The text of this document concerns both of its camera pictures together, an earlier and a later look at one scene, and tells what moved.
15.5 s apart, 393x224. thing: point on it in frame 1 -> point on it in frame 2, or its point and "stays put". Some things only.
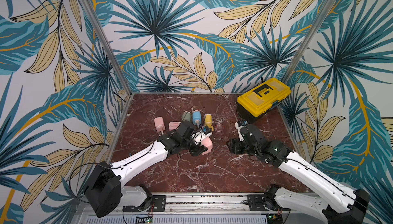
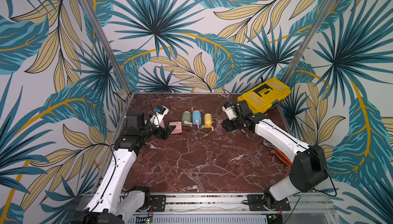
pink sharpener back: (173, 125) stays put
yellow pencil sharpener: (208, 120) stays put
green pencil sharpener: (186, 116) stays put
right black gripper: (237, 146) -> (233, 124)
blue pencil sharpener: (196, 117) stays put
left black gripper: (198, 150) -> (166, 132)
